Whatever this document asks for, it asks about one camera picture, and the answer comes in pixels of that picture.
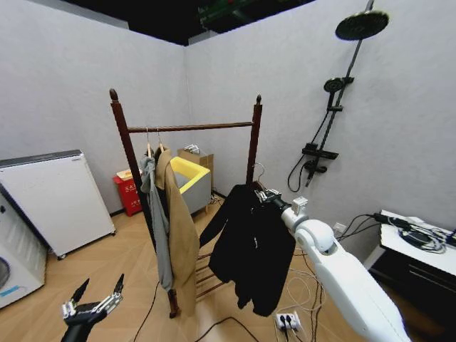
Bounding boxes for yellow and grey tub chair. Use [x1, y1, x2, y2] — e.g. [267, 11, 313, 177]
[168, 155, 212, 215]

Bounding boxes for black power adapter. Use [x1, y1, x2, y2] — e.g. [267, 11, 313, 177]
[372, 211, 411, 229]

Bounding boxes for dark wooden clothes rack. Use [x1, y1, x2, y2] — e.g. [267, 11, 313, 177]
[108, 88, 264, 319]

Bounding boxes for tangled cable bundle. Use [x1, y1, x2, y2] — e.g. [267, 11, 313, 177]
[395, 216, 456, 255]

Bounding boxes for thin black floor cable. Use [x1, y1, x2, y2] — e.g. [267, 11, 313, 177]
[133, 280, 162, 342]

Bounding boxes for white floor cable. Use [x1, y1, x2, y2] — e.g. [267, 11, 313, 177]
[275, 266, 322, 342]

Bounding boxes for thick black floor cable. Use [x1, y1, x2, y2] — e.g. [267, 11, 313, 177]
[193, 316, 261, 342]

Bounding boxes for red box with white print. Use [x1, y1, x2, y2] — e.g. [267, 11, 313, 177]
[113, 168, 144, 217]

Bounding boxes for white-topped black desk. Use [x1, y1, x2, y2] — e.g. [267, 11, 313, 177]
[368, 209, 456, 333]

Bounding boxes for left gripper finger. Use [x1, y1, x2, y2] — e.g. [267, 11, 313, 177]
[61, 278, 90, 318]
[93, 273, 125, 315]

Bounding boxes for white washing machine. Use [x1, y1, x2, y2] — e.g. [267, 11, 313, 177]
[0, 184, 48, 310]

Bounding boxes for brown cardboard box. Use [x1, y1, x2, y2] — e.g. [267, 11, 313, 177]
[176, 146, 215, 190]

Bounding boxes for wooden hanger with silver hook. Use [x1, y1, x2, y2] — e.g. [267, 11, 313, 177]
[247, 162, 277, 194]

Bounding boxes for black shower hose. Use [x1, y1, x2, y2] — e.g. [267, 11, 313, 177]
[287, 106, 333, 194]

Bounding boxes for dark bundled floor cables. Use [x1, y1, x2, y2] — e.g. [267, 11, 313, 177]
[301, 249, 328, 342]

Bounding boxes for black shower riser pipe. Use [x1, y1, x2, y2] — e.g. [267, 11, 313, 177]
[318, 0, 375, 152]

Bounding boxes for black jacket garment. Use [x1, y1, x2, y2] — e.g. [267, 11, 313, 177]
[199, 182, 297, 318]

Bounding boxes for tan coat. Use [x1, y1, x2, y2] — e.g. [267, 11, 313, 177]
[153, 145, 201, 317]

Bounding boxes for black cables from wall socket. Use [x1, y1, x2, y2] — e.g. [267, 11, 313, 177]
[333, 213, 383, 244]

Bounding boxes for white power strip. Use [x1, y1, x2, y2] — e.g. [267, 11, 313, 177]
[274, 310, 301, 331]

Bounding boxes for large round black shower head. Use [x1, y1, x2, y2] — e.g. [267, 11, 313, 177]
[334, 10, 390, 41]

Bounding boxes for white cabinet appliance on wheels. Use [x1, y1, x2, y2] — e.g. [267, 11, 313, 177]
[0, 149, 117, 260]

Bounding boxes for small black hand shower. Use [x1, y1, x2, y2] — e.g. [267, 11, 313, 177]
[323, 76, 356, 95]

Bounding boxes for grey hooded sweatshirt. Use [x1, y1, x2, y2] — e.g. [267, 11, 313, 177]
[138, 152, 175, 294]

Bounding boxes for black shower mixer with shelf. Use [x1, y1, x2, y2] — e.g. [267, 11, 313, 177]
[301, 142, 340, 189]

